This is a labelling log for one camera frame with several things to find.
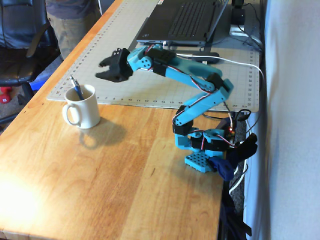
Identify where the grey gridded cutting mat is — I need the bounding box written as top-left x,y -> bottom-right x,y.
46,0 -> 261,114

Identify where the blue black spring clamp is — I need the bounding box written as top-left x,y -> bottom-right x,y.
208,133 -> 259,183

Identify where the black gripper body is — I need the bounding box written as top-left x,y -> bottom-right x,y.
109,48 -> 134,83

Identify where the black usb hub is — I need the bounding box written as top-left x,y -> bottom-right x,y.
190,51 -> 221,64

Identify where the dark blue pen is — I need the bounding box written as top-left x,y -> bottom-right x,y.
70,74 -> 85,101

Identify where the white ceramic mug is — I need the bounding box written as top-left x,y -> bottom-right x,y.
61,84 -> 102,130

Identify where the black stand with silver base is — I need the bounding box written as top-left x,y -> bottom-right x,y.
229,0 -> 251,36

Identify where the black office chair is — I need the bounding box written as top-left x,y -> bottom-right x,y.
0,0 -> 61,126

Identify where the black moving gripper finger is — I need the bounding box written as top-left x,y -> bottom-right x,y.
98,47 -> 124,68

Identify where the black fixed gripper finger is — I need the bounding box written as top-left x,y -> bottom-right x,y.
94,70 -> 119,83

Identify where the black laptop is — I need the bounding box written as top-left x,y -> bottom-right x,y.
135,0 -> 230,47

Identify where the red dumbbell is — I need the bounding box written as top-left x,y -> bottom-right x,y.
0,86 -> 14,105

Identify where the thin black power cable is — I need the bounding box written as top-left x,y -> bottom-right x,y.
202,108 -> 253,124

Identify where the person in khaki trousers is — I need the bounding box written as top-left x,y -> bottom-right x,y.
44,0 -> 102,61

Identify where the white usb cable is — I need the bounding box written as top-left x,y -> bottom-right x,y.
162,41 -> 267,199

